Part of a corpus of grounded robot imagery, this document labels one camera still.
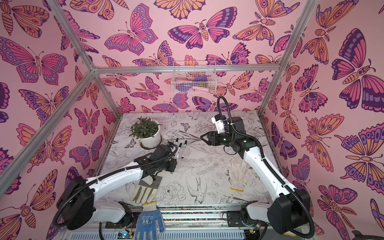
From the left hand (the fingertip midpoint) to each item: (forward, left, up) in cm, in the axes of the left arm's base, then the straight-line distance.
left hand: (177, 162), depth 84 cm
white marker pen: (+18, 0, -9) cm, 20 cm away
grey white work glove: (-13, +17, -9) cm, 23 cm away
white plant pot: (+15, +17, -2) cm, 23 cm away
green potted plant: (+17, +20, +10) cm, 28 cm away
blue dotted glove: (-28, +14, -9) cm, 33 cm away
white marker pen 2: (+19, +3, -9) cm, 21 cm away
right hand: (+7, -15, +17) cm, 24 cm away
